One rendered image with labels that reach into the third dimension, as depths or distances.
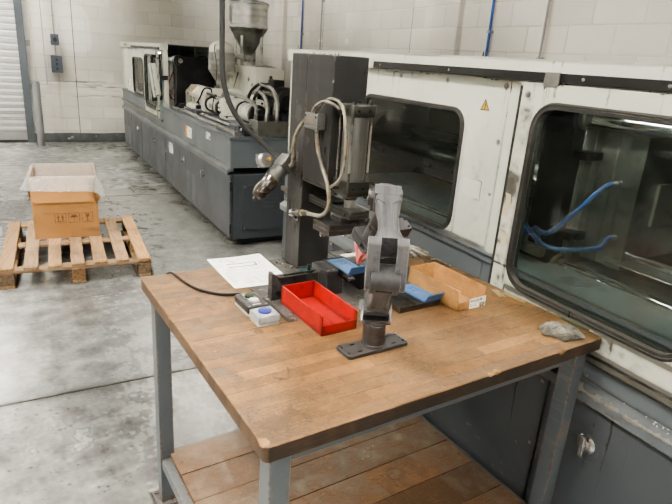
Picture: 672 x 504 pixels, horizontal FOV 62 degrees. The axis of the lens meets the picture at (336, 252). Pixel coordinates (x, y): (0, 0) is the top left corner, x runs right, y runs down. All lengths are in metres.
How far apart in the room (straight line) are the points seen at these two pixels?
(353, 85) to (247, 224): 3.32
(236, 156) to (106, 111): 6.20
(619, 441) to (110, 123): 9.91
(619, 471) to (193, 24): 10.15
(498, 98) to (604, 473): 1.32
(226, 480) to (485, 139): 1.56
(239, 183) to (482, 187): 3.02
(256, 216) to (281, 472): 3.92
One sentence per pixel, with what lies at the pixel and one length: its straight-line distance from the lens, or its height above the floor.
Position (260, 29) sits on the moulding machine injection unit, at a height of 1.89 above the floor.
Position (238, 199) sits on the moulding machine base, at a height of 0.44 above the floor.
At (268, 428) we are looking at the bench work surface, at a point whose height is 0.90.
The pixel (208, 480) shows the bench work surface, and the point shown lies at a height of 0.22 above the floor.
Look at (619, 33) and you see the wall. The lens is 4.54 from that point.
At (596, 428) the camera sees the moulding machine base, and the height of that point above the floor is 0.58.
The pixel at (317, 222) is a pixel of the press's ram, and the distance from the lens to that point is 1.82.
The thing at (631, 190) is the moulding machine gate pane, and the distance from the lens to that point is 1.81.
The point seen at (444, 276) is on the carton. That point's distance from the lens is 2.03.
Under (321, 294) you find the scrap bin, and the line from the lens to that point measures 1.78.
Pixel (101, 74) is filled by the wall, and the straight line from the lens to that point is 10.81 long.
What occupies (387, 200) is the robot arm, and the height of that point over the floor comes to 1.32.
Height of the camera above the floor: 1.63
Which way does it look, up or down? 19 degrees down
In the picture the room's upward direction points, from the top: 4 degrees clockwise
